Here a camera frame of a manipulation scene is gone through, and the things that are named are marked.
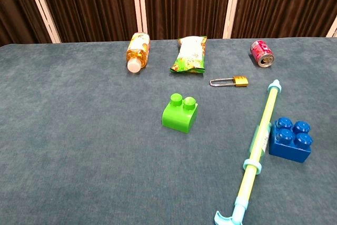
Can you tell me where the green two-stud building block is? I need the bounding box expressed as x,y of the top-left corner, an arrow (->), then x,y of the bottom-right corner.
161,93 -> 199,134

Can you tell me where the blue four-stud building block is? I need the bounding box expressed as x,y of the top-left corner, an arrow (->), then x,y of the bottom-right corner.
268,116 -> 313,163

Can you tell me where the green white snack bag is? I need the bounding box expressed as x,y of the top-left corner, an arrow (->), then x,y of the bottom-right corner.
169,36 -> 208,74

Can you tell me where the yellow tea plastic bottle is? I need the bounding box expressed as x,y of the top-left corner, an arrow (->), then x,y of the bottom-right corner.
125,32 -> 151,73

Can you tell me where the brass long-shackle padlock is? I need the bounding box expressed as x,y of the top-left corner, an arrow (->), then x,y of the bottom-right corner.
209,75 -> 249,88

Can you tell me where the yellow-green toy water pump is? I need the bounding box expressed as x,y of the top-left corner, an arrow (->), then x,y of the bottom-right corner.
213,79 -> 283,225

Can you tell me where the red soda can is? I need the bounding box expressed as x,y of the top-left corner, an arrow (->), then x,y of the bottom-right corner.
250,39 -> 275,67

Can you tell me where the white folding screen frame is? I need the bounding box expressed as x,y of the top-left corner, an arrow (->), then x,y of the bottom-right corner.
222,0 -> 243,39
131,0 -> 148,35
23,0 -> 62,44
325,15 -> 337,38

